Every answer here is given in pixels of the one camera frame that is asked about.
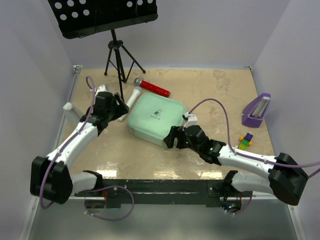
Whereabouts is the toy brick car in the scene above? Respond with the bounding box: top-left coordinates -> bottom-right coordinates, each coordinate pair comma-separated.
237,133 -> 253,151

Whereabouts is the white plastic stand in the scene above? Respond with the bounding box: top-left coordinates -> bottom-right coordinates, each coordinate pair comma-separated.
63,102 -> 84,126

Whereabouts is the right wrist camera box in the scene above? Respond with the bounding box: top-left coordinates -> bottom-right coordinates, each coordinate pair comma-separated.
182,112 -> 198,128

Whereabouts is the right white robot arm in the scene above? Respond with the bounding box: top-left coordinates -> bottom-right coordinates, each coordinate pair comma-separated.
163,125 -> 309,206

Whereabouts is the aluminium frame rail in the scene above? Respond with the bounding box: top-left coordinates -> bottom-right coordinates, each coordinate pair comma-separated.
18,64 -> 83,240

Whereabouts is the red toy microphone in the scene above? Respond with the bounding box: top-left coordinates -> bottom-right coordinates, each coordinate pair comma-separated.
134,77 -> 171,98

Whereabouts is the mint green medicine kit case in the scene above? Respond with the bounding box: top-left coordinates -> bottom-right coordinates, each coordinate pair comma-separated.
127,92 -> 187,148

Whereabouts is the white toy microphone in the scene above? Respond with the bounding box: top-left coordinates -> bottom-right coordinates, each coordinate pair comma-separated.
126,86 -> 142,110

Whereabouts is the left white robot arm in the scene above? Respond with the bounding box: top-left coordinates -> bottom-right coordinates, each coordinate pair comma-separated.
30,91 -> 129,204

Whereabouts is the purple plastic stand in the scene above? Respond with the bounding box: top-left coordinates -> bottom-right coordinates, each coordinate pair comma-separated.
241,93 -> 271,128

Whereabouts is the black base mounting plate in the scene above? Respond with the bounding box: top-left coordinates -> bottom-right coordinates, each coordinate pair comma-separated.
73,178 -> 251,208

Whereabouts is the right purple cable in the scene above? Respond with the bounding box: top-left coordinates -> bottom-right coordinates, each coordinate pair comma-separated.
187,98 -> 320,216

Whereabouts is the black music stand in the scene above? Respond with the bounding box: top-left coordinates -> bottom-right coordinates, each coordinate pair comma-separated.
47,0 -> 159,104

